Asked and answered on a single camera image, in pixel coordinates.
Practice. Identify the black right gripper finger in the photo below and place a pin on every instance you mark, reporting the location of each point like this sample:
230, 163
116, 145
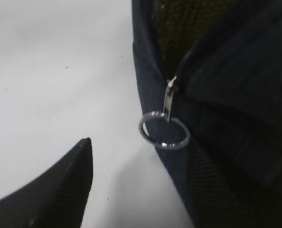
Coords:
55, 199

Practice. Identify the dark blue fabric lunch bag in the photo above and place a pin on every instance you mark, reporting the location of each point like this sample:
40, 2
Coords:
209, 78

